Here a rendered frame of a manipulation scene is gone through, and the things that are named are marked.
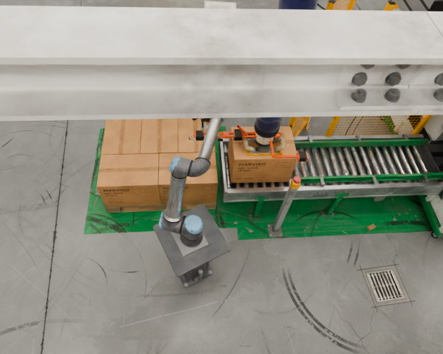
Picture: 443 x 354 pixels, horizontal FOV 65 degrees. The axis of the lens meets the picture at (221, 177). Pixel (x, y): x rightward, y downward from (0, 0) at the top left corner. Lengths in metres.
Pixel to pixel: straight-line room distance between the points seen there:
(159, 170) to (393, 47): 3.20
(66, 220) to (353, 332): 3.14
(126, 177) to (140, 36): 3.15
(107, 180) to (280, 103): 3.15
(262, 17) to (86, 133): 4.35
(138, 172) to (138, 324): 1.45
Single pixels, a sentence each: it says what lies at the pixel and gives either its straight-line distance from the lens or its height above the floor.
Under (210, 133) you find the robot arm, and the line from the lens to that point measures 2.58.
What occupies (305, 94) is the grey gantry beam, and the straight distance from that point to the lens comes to 0.64.
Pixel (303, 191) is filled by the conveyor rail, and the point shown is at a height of 0.58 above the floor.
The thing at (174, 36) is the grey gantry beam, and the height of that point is 3.22.
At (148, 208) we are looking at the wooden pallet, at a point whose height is 0.02.
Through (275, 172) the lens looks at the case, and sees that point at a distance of 3.48.
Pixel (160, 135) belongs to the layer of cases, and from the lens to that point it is 3.93.
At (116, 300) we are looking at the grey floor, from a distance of 3.73.
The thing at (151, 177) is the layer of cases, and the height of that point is 0.54.
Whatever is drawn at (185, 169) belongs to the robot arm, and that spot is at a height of 1.59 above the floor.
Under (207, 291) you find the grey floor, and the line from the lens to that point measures 3.67.
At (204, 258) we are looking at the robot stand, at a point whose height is 0.75.
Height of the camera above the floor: 3.53
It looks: 56 degrees down
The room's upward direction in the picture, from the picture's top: 6 degrees clockwise
